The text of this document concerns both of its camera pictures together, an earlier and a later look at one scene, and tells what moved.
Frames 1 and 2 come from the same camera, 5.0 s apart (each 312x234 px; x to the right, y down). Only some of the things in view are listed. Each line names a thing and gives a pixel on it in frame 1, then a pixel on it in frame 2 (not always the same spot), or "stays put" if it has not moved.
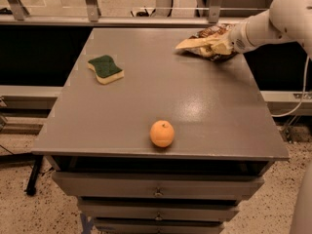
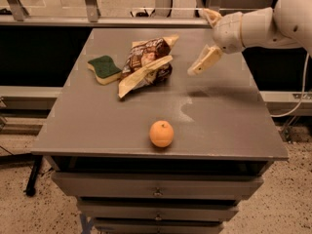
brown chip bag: x=213 y=43 -> x=149 y=63
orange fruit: x=162 y=134 stays put
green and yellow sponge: x=105 y=69 stays put
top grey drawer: x=159 y=184 stays put
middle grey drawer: x=159 y=208 stays put
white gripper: x=236 y=40 -> x=228 y=32
